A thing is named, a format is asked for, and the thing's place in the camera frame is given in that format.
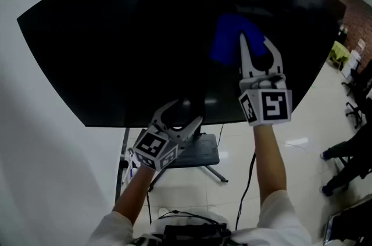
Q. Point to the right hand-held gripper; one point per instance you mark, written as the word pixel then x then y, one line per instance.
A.
pixel 261 105

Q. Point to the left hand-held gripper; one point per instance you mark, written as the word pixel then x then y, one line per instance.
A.
pixel 152 149

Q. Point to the blue cloth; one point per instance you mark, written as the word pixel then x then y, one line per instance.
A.
pixel 226 41

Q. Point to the large black panel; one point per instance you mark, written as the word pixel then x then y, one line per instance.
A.
pixel 116 50

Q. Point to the person's right forearm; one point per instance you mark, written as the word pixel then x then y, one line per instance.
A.
pixel 268 160

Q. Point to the person's left forearm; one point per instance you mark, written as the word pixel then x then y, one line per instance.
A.
pixel 136 192

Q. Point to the dark grey screen stand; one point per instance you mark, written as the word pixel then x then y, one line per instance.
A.
pixel 200 151

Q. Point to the yellow-green covered table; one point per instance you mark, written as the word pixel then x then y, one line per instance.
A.
pixel 338 53

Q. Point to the person's white shoe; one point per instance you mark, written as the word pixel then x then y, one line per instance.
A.
pixel 163 211

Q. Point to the stack of white boxes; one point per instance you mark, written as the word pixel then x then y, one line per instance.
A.
pixel 352 63

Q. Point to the black office chair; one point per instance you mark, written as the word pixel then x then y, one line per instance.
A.
pixel 356 114
pixel 353 82

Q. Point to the black chest-mounted device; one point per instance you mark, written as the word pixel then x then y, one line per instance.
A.
pixel 191 234

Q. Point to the dark cluttered desk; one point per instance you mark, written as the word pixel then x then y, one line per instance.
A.
pixel 348 224

